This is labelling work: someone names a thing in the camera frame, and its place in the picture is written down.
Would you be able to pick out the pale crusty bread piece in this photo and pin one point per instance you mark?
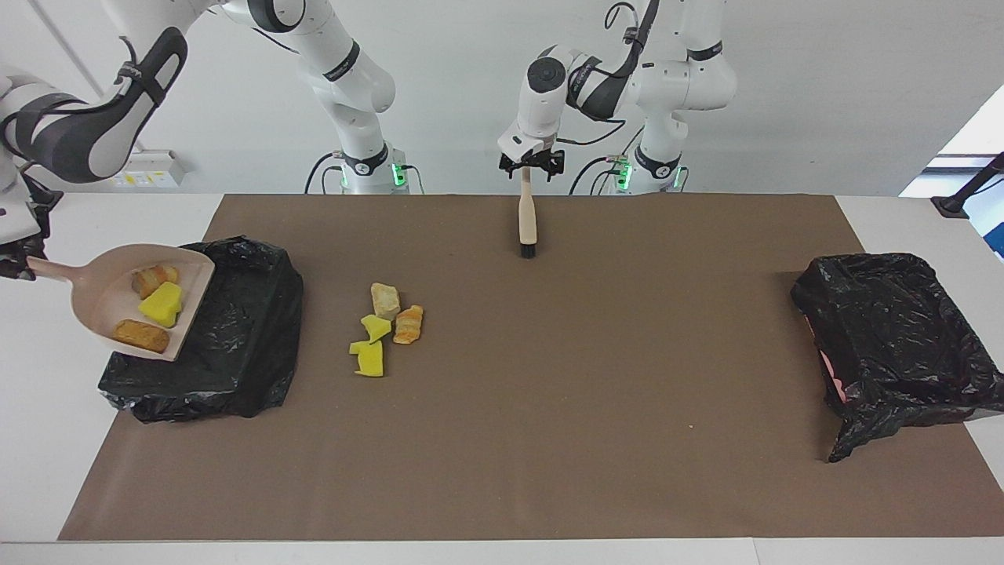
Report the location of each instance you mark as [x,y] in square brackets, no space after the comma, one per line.
[153,278]

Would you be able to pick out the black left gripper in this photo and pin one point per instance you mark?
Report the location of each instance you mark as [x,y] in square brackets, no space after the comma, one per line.
[533,160]

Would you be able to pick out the bin fully wrapped black bag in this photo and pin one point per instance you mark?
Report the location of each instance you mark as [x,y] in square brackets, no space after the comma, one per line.
[243,337]

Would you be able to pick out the black clamp stand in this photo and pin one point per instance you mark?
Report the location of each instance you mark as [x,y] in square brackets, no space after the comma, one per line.
[49,200]
[961,200]

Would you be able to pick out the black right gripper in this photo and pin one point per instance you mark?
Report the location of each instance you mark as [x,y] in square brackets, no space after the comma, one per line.
[14,251]

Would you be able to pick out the orange striped croissant piece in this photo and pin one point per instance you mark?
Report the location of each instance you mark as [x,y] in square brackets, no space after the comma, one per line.
[408,326]

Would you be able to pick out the small yellow sponge piece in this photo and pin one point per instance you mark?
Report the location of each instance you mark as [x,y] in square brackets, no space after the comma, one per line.
[375,327]

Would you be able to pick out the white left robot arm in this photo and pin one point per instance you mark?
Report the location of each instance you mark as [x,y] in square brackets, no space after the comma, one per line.
[674,86]

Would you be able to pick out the large notched yellow sponge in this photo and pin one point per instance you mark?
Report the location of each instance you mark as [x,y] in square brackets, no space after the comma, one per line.
[370,361]

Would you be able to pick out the beige plastic dustpan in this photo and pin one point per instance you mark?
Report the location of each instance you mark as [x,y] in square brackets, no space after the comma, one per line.
[98,302]

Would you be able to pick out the white wall socket box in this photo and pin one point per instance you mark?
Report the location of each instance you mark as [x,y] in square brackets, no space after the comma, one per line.
[153,167]

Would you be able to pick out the beige brush black bristles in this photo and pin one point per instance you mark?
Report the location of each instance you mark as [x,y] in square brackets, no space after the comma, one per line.
[527,220]

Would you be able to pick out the brown bread nugget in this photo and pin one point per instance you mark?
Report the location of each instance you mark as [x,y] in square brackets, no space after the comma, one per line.
[141,336]

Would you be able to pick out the brown table mat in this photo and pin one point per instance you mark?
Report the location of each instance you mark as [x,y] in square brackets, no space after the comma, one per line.
[502,486]

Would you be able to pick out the pink bin with black bag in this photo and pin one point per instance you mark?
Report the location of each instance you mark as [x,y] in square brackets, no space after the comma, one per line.
[894,337]

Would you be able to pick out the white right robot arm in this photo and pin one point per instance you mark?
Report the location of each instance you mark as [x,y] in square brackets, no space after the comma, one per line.
[337,63]

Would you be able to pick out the yellow cheese wedge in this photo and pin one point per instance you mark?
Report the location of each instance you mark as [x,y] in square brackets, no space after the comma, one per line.
[161,306]

